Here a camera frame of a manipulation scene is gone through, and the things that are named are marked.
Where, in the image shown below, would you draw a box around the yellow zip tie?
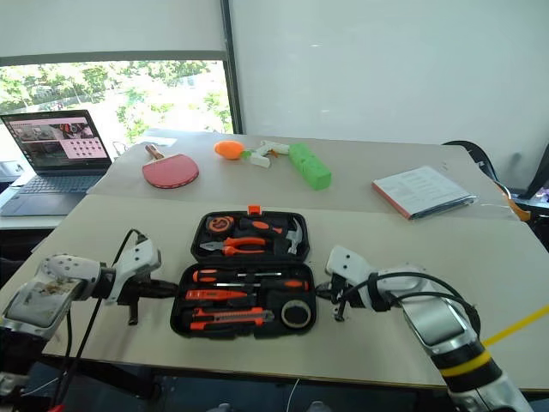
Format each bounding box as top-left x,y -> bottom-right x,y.
439,303 -> 549,379

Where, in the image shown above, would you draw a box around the red table tennis paddle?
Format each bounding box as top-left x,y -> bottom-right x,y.
142,143 -> 201,191

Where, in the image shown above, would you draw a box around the orange black tape measure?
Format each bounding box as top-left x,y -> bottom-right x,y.
207,215 -> 236,234

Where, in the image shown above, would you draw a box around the hammer with orange black handle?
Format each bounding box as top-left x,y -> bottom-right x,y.
238,216 -> 305,258

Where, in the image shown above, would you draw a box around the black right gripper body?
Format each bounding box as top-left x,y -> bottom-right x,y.
329,274 -> 365,322

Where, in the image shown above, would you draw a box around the white roller blind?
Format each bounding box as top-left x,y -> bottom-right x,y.
0,0 -> 229,68

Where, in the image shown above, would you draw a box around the orange black screwdriver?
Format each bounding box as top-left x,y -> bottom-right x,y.
191,269 -> 283,283
213,278 -> 310,294

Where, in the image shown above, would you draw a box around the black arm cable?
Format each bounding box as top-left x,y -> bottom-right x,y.
53,228 -> 150,411
341,269 -> 481,340
64,308 -> 74,360

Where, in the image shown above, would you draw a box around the orange black utility knife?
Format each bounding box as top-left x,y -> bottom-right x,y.
182,306 -> 275,333

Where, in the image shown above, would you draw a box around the orange toy carrot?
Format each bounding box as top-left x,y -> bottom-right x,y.
214,140 -> 254,162

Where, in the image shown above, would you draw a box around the black plastic tool case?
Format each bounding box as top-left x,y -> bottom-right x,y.
169,204 -> 318,340

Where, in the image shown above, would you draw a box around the green foam block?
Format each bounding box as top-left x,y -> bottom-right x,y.
288,143 -> 333,192

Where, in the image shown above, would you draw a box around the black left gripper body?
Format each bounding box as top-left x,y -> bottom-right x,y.
116,274 -> 151,326

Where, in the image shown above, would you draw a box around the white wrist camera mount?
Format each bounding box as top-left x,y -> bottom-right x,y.
105,239 -> 163,306
325,245 -> 378,308

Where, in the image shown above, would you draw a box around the black chair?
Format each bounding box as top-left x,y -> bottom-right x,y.
441,140 -> 511,195

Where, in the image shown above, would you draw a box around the black window frame post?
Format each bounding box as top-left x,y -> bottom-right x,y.
219,0 -> 245,136

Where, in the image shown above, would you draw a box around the orange plastic piece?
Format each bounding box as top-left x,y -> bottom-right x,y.
492,179 -> 534,222

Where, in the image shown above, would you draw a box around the black device with purple screen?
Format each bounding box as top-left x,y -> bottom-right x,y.
525,143 -> 549,201

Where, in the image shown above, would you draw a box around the open dark laptop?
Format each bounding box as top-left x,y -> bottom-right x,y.
0,109 -> 114,218

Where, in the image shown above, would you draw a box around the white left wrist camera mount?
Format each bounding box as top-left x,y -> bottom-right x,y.
105,239 -> 163,306

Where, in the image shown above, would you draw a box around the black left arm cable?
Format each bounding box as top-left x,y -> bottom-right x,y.
53,228 -> 150,411
64,308 -> 74,360

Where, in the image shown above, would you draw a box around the thin white cable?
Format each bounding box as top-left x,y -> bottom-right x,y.
286,377 -> 302,412

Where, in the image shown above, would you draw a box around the white booklet in plastic sleeve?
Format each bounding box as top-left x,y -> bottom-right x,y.
371,166 -> 478,221

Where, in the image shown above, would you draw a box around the orange handled pliers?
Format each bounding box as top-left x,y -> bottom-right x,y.
199,235 -> 268,258

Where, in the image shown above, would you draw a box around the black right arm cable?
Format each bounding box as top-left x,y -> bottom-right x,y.
341,269 -> 481,340

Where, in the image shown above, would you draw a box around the orange voltage tester pen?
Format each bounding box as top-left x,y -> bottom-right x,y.
184,288 -> 259,302

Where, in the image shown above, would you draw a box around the white plastic toy gun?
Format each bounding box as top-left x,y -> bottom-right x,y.
250,140 -> 293,170

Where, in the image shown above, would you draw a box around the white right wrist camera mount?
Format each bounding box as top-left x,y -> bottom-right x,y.
325,245 -> 378,308

